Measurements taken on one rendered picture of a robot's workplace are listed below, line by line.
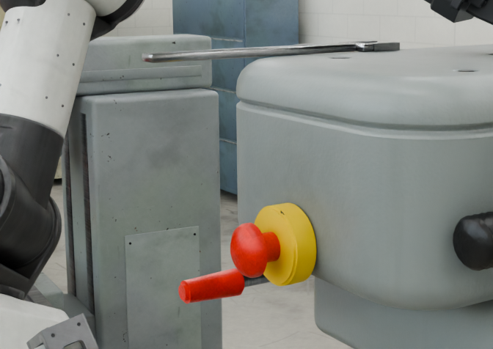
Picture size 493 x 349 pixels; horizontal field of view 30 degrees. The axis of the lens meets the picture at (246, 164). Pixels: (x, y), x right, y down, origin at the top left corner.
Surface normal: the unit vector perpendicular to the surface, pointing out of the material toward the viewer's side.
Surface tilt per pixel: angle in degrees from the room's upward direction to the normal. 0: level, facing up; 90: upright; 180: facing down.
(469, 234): 90
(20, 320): 58
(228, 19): 90
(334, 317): 90
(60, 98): 82
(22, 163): 73
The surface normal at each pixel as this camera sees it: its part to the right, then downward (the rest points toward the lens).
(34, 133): 0.57, -0.13
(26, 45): -0.08, -0.30
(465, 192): 0.25, 0.18
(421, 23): -0.86, 0.11
